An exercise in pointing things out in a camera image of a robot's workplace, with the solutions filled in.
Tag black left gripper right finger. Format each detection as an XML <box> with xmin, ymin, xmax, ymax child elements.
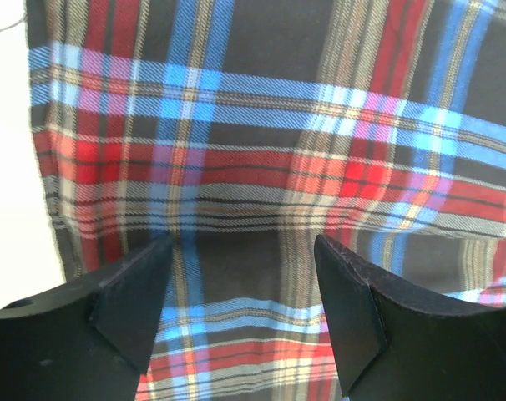
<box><xmin>314</xmin><ymin>236</ymin><xmax>506</xmax><ymax>400</ymax></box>

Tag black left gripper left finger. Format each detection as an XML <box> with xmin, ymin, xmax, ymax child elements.
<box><xmin>0</xmin><ymin>236</ymin><xmax>172</xmax><ymax>400</ymax></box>

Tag red blue plaid flannel shirt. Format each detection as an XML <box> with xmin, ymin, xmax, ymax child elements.
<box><xmin>0</xmin><ymin>1</ymin><xmax>506</xmax><ymax>400</ymax></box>

